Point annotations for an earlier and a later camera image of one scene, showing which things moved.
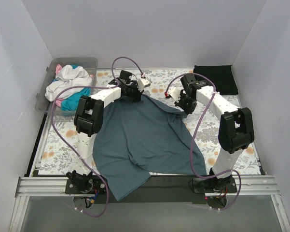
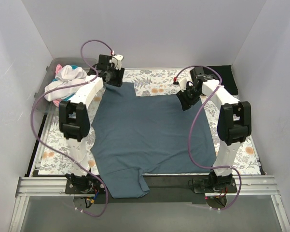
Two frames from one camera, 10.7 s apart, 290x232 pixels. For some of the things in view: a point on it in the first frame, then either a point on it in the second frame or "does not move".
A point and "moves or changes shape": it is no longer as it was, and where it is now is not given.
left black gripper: (134, 92) to (115, 78)
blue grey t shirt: (136, 137) moves or changes shape
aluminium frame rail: (49, 186) does not move
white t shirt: (69, 81) does not move
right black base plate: (225, 184) does not move
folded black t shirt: (222, 75) does not move
